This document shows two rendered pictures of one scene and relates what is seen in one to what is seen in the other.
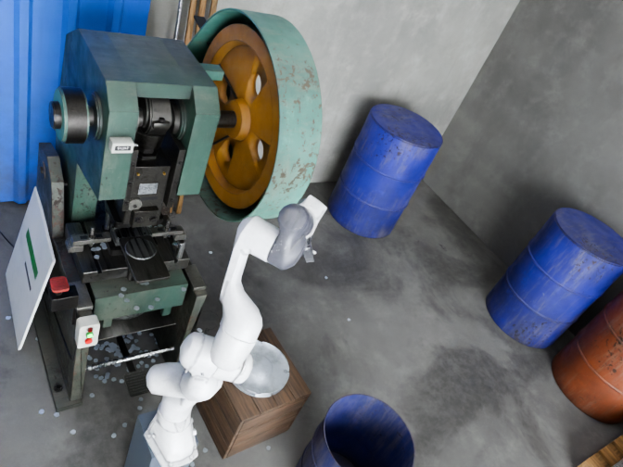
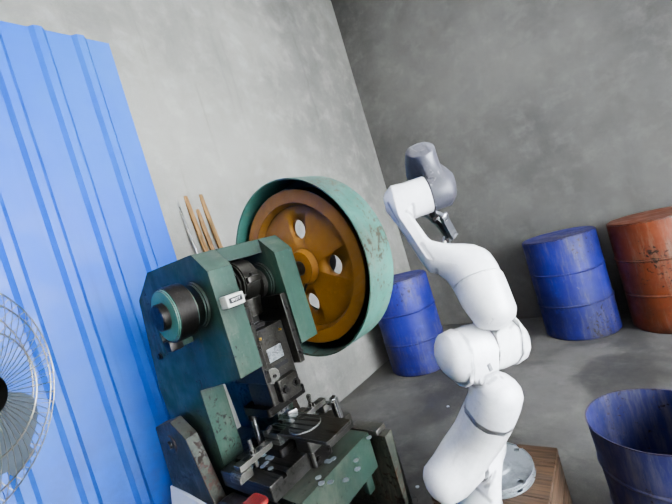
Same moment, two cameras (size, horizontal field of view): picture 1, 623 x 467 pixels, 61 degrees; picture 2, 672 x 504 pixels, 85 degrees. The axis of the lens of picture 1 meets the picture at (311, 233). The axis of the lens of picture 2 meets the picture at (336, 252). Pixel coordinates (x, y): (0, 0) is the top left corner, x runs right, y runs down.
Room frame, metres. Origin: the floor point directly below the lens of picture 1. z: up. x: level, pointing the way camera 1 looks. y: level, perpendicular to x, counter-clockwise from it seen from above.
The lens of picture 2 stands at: (0.19, 0.40, 1.41)
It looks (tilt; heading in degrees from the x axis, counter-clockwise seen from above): 2 degrees down; 357
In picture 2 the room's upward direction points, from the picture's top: 17 degrees counter-clockwise
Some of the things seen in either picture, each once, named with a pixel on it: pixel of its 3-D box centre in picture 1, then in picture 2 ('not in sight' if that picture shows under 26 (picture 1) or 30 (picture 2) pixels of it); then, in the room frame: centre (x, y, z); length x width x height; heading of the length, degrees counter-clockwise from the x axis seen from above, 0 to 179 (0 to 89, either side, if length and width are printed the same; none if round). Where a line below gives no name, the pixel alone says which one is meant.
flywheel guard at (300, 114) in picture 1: (223, 105); (285, 271); (1.95, 0.55, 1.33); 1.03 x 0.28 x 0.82; 46
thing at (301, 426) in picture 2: (142, 267); (319, 442); (1.52, 0.58, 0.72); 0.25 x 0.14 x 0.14; 46
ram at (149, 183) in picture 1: (143, 187); (270, 359); (1.61, 0.68, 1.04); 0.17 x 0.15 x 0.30; 46
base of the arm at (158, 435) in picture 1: (175, 428); not in sight; (1.05, 0.15, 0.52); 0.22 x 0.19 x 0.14; 46
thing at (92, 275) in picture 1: (128, 246); (290, 446); (1.64, 0.71, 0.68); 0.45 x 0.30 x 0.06; 136
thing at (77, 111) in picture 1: (77, 117); (181, 315); (1.47, 0.89, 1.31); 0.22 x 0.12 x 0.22; 46
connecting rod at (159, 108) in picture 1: (148, 131); (246, 303); (1.64, 0.71, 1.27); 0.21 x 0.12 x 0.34; 46
